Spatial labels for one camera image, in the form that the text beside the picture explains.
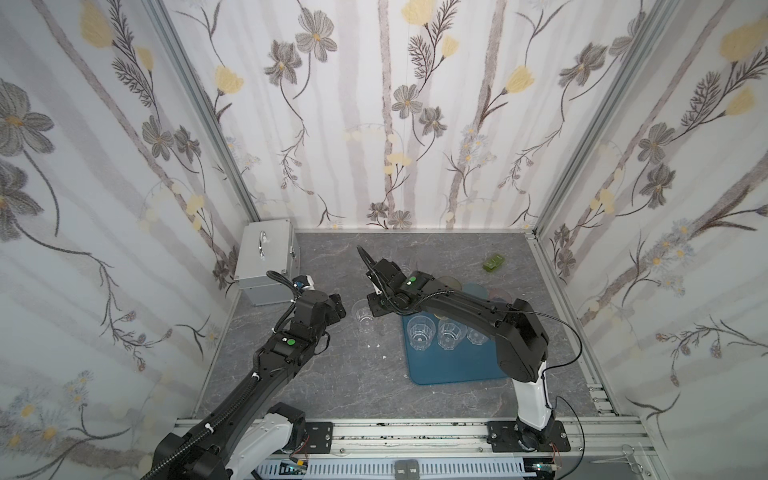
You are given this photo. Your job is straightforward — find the clear faceted cup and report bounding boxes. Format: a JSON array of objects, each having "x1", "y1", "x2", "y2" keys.
[
  {"x1": 438, "y1": 319, "x2": 468, "y2": 351},
  {"x1": 466, "y1": 328, "x2": 489, "y2": 346},
  {"x1": 406, "y1": 315, "x2": 436, "y2": 351},
  {"x1": 352, "y1": 298, "x2": 375, "y2": 334}
]

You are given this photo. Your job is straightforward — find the teal dotted plastic cup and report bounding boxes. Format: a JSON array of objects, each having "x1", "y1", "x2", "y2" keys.
[{"x1": 462, "y1": 283, "x2": 489, "y2": 300}]

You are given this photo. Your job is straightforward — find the pink plastic cup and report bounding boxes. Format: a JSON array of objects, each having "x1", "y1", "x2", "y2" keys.
[{"x1": 488, "y1": 288, "x2": 516, "y2": 304}]

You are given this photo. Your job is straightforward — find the yellow plastic cup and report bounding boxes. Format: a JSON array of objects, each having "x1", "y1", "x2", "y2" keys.
[{"x1": 438, "y1": 275, "x2": 463, "y2": 291}]

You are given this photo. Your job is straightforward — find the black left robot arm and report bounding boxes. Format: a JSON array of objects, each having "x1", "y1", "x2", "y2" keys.
[{"x1": 144, "y1": 290, "x2": 346, "y2": 479}]

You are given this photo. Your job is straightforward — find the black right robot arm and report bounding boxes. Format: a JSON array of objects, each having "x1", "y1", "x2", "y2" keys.
[{"x1": 362, "y1": 252, "x2": 554, "y2": 434}]

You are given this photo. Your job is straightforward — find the teal plastic tray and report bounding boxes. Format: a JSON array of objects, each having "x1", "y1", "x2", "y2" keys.
[{"x1": 401, "y1": 315, "x2": 508, "y2": 386}]

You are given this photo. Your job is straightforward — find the silver aluminium case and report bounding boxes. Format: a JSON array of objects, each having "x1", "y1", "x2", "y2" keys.
[{"x1": 235, "y1": 219, "x2": 300, "y2": 306}]

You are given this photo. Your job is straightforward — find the small green block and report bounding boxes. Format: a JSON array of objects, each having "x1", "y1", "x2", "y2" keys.
[{"x1": 482, "y1": 253, "x2": 505, "y2": 273}]

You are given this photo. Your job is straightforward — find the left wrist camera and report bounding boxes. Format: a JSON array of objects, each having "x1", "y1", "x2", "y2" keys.
[{"x1": 292, "y1": 275, "x2": 315, "y2": 293}]

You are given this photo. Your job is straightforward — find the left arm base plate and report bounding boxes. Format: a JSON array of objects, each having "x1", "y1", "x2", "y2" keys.
[{"x1": 289, "y1": 422, "x2": 334, "y2": 455}]

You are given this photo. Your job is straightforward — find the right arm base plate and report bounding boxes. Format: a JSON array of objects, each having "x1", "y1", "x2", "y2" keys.
[{"x1": 486, "y1": 420, "x2": 571, "y2": 453}]

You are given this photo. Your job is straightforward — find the aluminium mounting rail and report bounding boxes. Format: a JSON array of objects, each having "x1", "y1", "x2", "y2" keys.
[{"x1": 174, "y1": 416, "x2": 670, "y2": 479}]

